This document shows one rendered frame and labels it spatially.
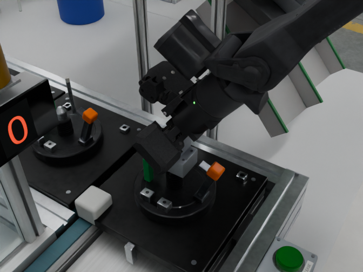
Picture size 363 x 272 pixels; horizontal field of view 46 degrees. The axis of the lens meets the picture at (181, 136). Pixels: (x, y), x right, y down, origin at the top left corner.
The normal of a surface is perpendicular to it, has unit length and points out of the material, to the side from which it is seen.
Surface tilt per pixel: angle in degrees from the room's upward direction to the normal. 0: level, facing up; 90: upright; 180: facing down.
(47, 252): 0
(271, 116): 90
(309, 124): 0
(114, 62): 0
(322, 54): 90
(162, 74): 19
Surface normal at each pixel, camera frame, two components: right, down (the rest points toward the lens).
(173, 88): 0.29, -0.62
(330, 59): -0.68, 0.48
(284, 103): 0.51, -0.22
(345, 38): -0.01, -0.76
